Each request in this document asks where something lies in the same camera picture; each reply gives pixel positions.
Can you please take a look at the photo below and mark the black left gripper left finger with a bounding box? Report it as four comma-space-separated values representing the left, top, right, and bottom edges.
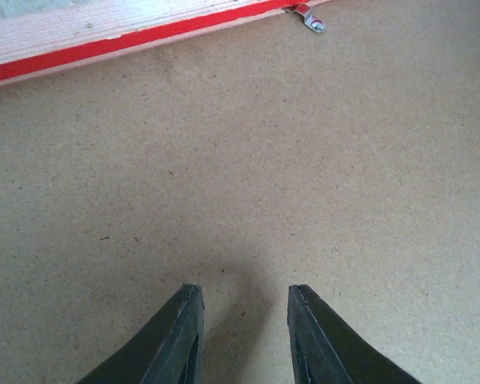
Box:
79, 284, 204, 384

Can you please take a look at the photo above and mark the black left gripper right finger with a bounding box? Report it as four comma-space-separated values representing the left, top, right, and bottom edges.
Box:
287, 285, 419, 384

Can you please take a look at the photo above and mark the brown cardboard backing board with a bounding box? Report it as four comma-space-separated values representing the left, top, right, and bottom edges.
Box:
0, 1, 480, 383

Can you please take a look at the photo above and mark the red wooden picture frame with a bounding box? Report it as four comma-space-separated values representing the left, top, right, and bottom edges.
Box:
0, 0, 316, 86

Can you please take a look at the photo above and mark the metal frame retaining clip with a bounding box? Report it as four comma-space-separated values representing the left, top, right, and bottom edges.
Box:
283, 3, 326, 34

